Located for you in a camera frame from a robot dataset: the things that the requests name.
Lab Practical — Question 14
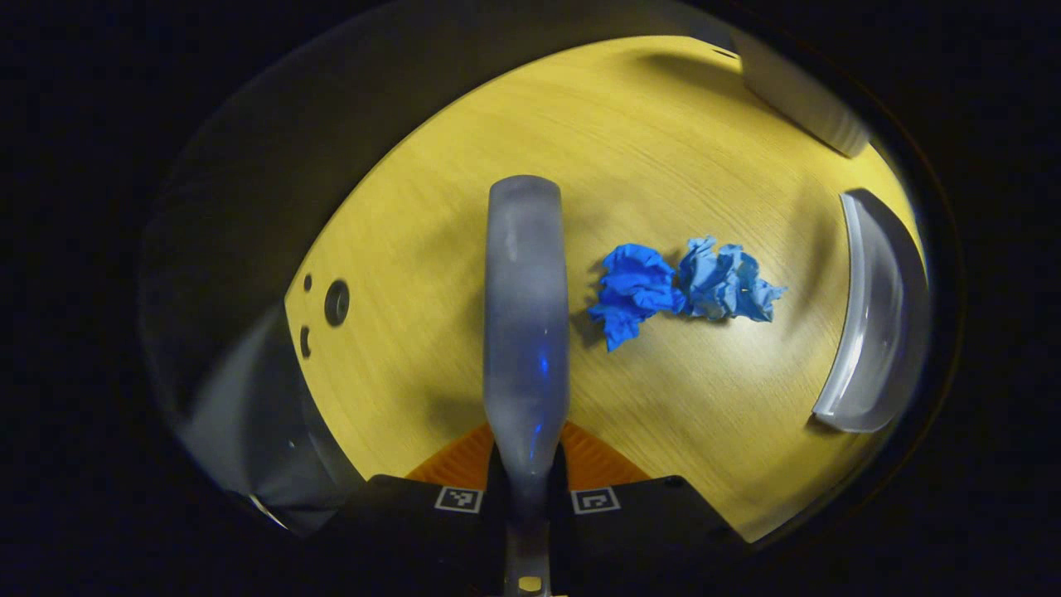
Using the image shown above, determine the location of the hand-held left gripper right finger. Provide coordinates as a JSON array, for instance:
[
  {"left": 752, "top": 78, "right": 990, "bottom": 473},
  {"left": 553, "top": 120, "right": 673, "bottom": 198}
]
[{"left": 549, "top": 421, "right": 740, "bottom": 595}]

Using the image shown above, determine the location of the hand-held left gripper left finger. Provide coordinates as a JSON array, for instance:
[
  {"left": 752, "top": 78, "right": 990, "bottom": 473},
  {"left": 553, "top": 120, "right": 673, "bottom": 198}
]
[{"left": 323, "top": 421, "right": 508, "bottom": 595}]

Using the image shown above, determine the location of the small grey broom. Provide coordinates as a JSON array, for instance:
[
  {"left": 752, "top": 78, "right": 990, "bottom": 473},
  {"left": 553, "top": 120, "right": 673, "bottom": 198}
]
[{"left": 483, "top": 175, "right": 571, "bottom": 596}]

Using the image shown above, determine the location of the dark blue paper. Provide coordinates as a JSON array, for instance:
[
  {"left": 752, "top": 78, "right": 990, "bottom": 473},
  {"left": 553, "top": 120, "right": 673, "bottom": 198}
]
[{"left": 587, "top": 243, "right": 687, "bottom": 352}]

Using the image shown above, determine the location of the light blue paper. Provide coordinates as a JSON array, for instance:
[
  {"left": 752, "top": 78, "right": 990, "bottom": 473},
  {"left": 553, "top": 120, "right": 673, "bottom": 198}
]
[{"left": 678, "top": 236, "right": 788, "bottom": 323}]

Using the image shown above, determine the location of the grey dustpan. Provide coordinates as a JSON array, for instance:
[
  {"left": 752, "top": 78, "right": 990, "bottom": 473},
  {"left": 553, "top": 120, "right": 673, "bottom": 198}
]
[{"left": 811, "top": 188, "right": 933, "bottom": 434}]

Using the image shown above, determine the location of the white ribbed garbage bin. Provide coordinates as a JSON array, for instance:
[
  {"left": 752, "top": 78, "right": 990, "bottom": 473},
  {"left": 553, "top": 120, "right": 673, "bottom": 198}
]
[{"left": 729, "top": 33, "right": 871, "bottom": 158}]

